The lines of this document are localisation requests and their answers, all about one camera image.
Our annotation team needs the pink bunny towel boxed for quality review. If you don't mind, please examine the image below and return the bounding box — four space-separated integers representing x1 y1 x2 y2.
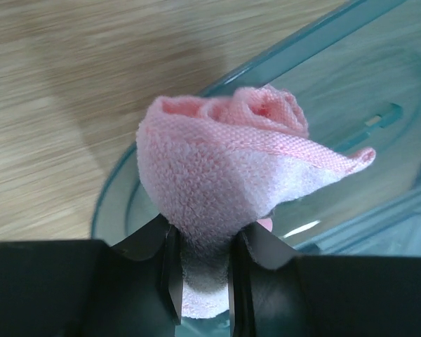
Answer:
136 85 376 319

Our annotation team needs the clear blue plastic tray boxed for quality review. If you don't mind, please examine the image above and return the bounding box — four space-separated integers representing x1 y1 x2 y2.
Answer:
91 1 421 336

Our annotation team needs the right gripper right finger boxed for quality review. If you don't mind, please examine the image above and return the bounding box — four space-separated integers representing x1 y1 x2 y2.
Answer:
229 223 421 336

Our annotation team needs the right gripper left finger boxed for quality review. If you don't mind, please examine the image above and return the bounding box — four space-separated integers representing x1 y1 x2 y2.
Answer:
0 216 182 336

